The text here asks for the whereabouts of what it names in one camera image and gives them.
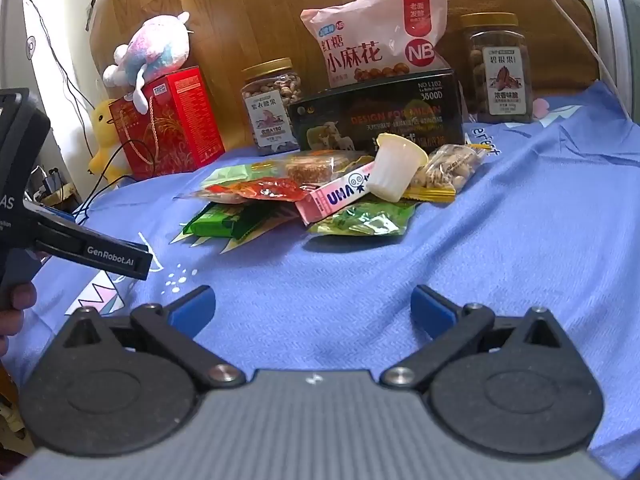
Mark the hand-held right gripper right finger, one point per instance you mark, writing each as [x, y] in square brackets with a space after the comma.
[432, 306]

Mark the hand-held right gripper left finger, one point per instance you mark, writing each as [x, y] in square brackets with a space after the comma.
[192, 306]

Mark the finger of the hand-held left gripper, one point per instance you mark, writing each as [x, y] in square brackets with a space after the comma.
[100, 252]

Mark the dark green snack packet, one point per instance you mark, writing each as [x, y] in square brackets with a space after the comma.
[212, 220]

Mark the light green snack packet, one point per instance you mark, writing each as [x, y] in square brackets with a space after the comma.
[370, 220]
[230, 174]

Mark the round cake clear packet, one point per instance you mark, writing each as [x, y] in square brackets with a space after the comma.
[310, 167]

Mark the dark box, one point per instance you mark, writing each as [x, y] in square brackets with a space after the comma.
[390, 115]

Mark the person's left hand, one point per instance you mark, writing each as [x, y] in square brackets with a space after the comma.
[17, 305]

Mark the brown cardboard box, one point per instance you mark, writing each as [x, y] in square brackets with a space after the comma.
[60, 192]

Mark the yellow plush duck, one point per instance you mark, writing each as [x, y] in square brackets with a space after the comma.
[105, 125]

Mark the blue printed bed sheet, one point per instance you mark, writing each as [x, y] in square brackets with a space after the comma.
[350, 270]

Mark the green yellow snack packet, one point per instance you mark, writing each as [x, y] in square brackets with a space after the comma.
[260, 225]

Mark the red snack packet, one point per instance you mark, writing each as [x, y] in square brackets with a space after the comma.
[265, 191]

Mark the clear peanut packet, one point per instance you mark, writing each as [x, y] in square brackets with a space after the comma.
[450, 167]

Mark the white jelly cup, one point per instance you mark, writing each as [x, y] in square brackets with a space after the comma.
[392, 170]

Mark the pink candy box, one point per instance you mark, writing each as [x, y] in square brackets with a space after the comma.
[330, 200]

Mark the red gift box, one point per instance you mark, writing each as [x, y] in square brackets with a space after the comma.
[175, 125]

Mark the pink white plush toy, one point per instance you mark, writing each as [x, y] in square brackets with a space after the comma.
[150, 50]

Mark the gold lid nut jar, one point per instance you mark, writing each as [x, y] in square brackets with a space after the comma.
[270, 110]

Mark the gold lid pecan jar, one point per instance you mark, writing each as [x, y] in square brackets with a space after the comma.
[500, 80]

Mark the pink snack bag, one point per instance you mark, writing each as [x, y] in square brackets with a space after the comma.
[360, 50]

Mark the brown headboard cushion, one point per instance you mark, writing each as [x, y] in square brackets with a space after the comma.
[550, 35]

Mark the white window frame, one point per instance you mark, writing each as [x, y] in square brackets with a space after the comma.
[607, 20]

